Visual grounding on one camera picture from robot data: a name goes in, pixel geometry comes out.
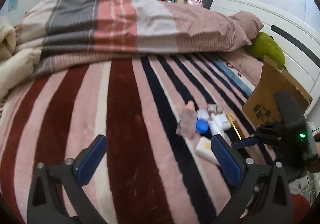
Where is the white pump bottle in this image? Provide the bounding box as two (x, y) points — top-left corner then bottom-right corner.
(208, 113), (231, 145)

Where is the gold rectangular stick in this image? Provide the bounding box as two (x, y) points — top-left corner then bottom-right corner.
(226, 114), (245, 140)

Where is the brown cardboard box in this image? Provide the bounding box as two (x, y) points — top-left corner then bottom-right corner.
(242, 56), (312, 127)

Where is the cream cosmetic tube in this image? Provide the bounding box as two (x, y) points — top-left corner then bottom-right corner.
(195, 136), (220, 166)

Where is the striped fleece blanket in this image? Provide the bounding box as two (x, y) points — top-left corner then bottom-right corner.
(1, 54), (254, 223)

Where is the green plush toy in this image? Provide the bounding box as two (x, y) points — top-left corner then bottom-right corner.
(243, 32), (285, 69)

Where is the white bed headboard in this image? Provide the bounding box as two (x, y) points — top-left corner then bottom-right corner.
(210, 0), (319, 115)

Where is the pink ribbed pillow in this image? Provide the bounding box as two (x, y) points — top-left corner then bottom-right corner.
(230, 11), (264, 41)

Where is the cream folded blanket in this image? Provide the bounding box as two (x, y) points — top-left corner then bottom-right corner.
(1, 16), (41, 100)

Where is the pink grey patchwork duvet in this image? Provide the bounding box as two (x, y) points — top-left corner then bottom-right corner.
(15, 0), (250, 68)

